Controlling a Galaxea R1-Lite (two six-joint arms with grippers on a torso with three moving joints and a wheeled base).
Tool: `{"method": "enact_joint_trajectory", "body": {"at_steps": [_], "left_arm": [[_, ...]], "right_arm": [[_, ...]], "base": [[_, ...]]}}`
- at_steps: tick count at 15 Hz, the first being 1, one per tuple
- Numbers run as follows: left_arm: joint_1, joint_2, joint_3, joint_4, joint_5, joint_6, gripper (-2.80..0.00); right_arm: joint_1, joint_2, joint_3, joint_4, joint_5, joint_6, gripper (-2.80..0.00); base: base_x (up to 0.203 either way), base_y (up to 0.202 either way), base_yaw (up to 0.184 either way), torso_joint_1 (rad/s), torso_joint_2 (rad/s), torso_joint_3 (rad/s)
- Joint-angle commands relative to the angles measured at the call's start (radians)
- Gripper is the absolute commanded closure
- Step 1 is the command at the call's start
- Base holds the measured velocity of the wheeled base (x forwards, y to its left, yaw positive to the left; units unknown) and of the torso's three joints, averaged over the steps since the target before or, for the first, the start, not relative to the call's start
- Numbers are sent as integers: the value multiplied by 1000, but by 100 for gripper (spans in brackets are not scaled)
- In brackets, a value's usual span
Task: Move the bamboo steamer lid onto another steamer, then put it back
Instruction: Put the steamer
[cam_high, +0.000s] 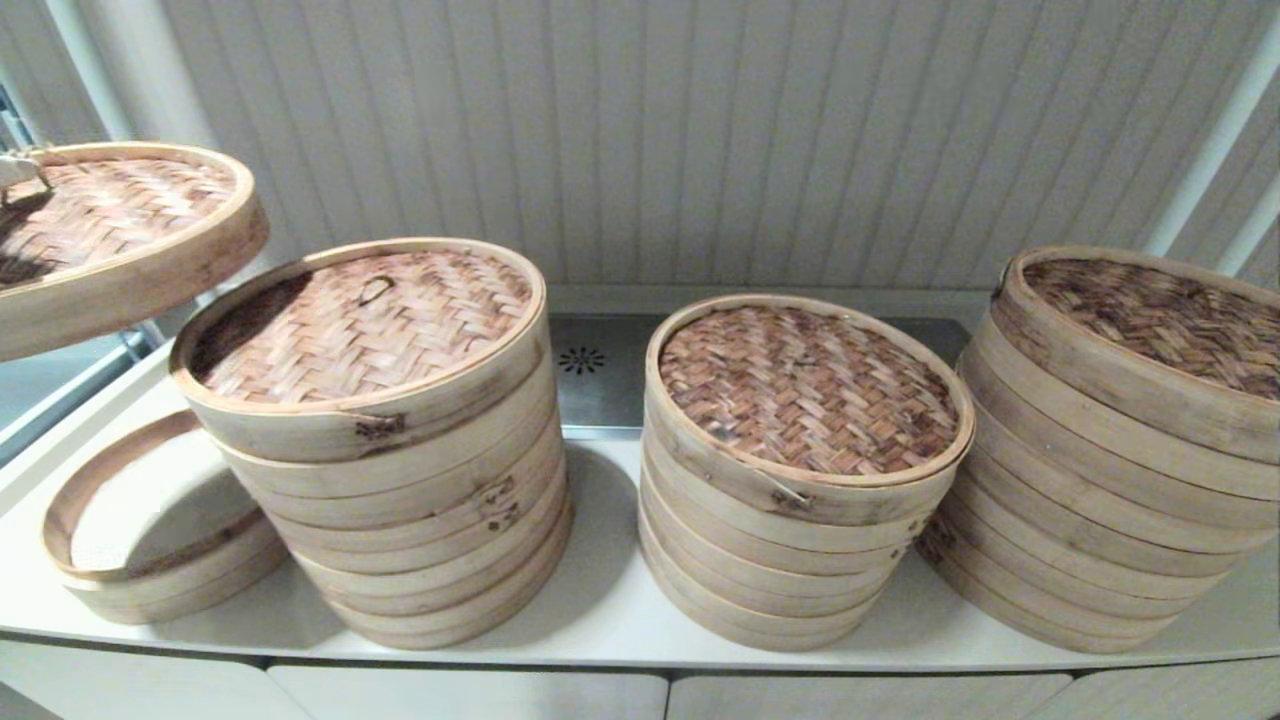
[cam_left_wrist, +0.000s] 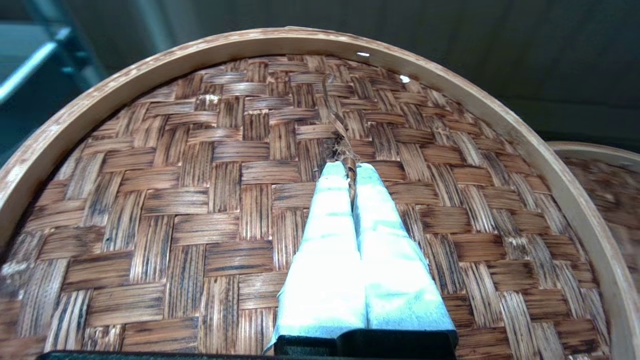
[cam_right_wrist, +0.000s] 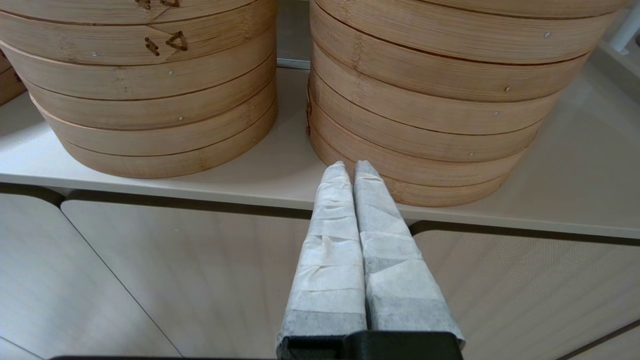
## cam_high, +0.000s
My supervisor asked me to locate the light bamboo lid frayed handle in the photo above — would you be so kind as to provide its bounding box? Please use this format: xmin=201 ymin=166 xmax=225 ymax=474
xmin=0 ymin=141 xmax=271 ymax=363

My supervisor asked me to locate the dark brown woven bamboo lid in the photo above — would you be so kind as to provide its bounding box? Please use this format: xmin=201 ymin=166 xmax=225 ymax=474
xmin=988 ymin=246 xmax=1280 ymax=467

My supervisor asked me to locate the bamboo steamer basket tier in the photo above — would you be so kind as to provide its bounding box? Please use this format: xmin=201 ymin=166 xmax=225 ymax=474
xmin=234 ymin=370 xmax=558 ymax=520
xmin=925 ymin=478 xmax=1226 ymax=611
xmin=639 ymin=500 xmax=913 ymax=605
xmin=942 ymin=440 xmax=1251 ymax=586
xmin=950 ymin=405 xmax=1273 ymax=561
xmin=335 ymin=512 xmax=574 ymax=652
xmin=643 ymin=553 xmax=883 ymax=653
xmin=43 ymin=410 xmax=289 ymax=608
xmin=297 ymin=459 xmax=569 ymax=604
xmin=640 ymin=527 xmax=897 ymax=629
xmin=257 ymin=401 xmax=562 ymax=549
xmin=210 ymin=338 xmax=554 ymax=489
xmin=955 ymin=372 xmax=1280 ymax=538
xmin=960 ymin=338 xmax=1280 ymax=503
xmin=930 ymin=548 xmax=1173 ymax=657
xmin=93 ymin=545 xmax=293 ymax=626
xmin=915 ymin=512 xmax=1199 ymax=634
xmin=640 ymin=445 xmax=949 ymax=554
xmin=278 ymin=431 xmax=566 ymax=577
xmin=316 ymin=486 xmax=572 ymax=629
xmin=639 ymin=473 xmax=931 ymax=580

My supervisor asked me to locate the reddish-brown woven bamboo lid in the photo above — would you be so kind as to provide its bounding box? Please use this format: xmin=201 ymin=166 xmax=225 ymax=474
xmin=643 ymin=293 xmax=976 ymax=528

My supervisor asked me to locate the beige cabinet door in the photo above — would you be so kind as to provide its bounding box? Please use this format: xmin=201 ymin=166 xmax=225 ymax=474
xmin=0 ymin=640 xmax=313 ymax=720
xmin=270 ymin=665 xmax=669 ymax=720
xmin=668 ymin=673 xmax=1071 ymax=720

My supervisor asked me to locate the stainless steel drain tray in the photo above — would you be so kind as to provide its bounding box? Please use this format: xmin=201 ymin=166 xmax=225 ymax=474
xmin=548 ymin=317 xmax=969 ymax=443

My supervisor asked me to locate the thin white pole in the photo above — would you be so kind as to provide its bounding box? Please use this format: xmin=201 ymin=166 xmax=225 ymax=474
xmin=1208 ymin=170 xmax=1280 ymax=281
xmin=1138 ymin=0 xmax=1280 ymax=259

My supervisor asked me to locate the grey metal rack frame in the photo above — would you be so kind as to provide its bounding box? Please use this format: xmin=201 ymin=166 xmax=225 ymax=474
xmin=0 ymin=80 xmax=166 ymax=361

